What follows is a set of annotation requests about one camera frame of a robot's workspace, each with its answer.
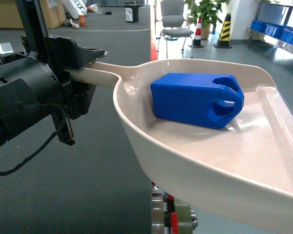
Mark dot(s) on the steel shelf rack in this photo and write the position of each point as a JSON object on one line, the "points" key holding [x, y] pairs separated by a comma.
{"points": [[278, 35]]}

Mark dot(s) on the orange can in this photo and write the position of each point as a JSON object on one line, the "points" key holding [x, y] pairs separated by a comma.
{"points": [[82, 20]]}

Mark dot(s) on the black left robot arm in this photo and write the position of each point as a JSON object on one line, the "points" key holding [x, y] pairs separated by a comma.
{"points": [[39, 84]]}

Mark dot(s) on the black box with label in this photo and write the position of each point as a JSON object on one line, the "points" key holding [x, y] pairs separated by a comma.
{"points": [[132, 13]]}

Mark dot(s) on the beige plastic scoop tray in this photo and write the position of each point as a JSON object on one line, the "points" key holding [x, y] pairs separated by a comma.
{"points": [[243, 172]]}

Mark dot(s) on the blue plastic part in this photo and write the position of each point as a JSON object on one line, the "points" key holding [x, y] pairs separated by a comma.
{"points": [[207, 100]]}

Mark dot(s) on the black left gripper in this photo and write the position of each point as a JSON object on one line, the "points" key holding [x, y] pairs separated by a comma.
{"points": [[64, 54]]}

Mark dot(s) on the yellow black traffic cone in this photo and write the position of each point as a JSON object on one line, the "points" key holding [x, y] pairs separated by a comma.
{"points": [[224, 37]]}

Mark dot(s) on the large open cardboard box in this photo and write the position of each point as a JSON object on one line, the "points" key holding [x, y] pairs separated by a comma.
{"points": [[11, 17]]}

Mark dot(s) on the potted green plant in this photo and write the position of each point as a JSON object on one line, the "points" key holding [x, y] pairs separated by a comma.
{"points": [[207, 10]]}

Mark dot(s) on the grey office chair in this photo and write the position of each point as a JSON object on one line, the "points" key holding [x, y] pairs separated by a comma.
{"points": [[172, 20]]}

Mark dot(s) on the red white traffic cone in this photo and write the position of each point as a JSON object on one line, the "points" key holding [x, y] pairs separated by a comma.
{"points": [[197, 38]]}

